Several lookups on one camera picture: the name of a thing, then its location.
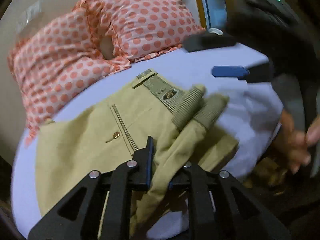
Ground right polka dot pillow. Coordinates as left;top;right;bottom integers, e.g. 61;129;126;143
77;0;203;62

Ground polka dot pillow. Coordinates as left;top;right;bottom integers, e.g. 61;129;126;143
77;0;203;62
8;8;131;146

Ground white wall switch plate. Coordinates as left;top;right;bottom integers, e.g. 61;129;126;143
16;0;42;34

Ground khaki pants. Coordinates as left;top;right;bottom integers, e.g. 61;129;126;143
35;69;238;236

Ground person's right hand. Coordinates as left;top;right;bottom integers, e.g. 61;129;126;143
273;109;319;174

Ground left polka dot pillow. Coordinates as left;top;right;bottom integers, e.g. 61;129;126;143
8;8;131;146

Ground blue glass window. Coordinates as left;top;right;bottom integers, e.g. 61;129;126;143
202;0;227;28

